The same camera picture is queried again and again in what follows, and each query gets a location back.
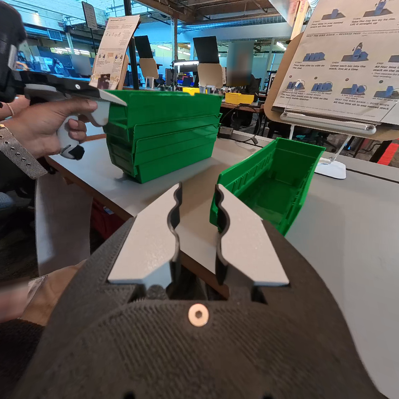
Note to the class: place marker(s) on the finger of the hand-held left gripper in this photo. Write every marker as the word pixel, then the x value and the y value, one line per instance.
pixel 103 112

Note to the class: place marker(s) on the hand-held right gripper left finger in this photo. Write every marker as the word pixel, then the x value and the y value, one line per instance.
pixel 140 252

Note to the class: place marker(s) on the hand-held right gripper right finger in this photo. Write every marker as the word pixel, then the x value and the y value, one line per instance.
pixel 252 249

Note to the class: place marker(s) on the another person's forearm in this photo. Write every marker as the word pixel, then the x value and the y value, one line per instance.
pixel 18 107

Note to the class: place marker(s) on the grey desk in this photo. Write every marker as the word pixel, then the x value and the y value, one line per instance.
pixel 343 233

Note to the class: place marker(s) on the person's left hand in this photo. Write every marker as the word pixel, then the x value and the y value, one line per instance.
pixel 40 127

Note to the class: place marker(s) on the black pole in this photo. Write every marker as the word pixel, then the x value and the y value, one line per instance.
pixel 132 62

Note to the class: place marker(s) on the metal mesh watch band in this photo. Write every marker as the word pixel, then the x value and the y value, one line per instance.
pixel 21 152

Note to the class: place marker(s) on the white printed instruction sheet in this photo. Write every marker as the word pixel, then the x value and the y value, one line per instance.
pixel 118 37

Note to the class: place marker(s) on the black sheet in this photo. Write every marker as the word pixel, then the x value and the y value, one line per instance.
pixel 206 50
pixel 143 46

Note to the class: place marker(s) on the black framed sign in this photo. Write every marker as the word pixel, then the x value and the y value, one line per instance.
pixel 89 15

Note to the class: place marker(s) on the yellow plastic bin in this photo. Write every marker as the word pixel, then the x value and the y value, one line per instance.
pixel 239 98
pixel 190 91

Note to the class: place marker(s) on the person's leg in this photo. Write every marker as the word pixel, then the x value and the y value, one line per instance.
pixel 46 290

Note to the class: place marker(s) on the black power adapter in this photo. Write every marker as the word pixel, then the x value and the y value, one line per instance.
pixel 225 132

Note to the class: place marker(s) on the instruction sheet on stand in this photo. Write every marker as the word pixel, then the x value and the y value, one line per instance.
pixel 327 121

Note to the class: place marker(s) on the person's black sweater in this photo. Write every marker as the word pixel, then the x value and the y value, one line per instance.
pixel 12 358

